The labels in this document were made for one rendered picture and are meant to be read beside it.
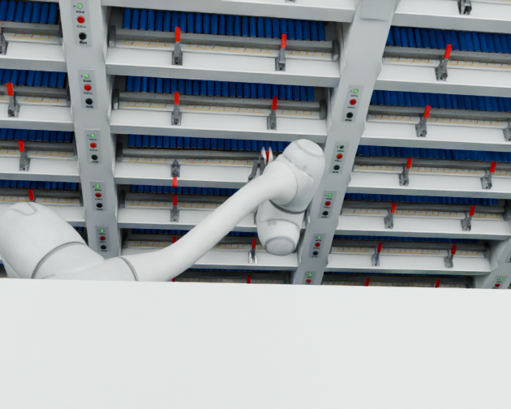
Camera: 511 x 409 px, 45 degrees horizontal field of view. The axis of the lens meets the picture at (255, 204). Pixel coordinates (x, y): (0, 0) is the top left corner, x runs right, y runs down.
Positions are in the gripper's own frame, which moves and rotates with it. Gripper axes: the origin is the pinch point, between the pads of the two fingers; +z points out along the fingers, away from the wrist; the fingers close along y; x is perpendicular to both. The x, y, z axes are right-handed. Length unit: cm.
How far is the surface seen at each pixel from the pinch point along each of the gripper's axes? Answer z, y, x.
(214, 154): 3.9, -15.2, -2.4
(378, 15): -9, 22, 47
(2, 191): 7, -80, -21
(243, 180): -1.0, -6.3, -8.1
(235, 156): 3.7, -8.9, -2.6
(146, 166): 1.8, -35.3, -6.4
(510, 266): 3, 92, -43
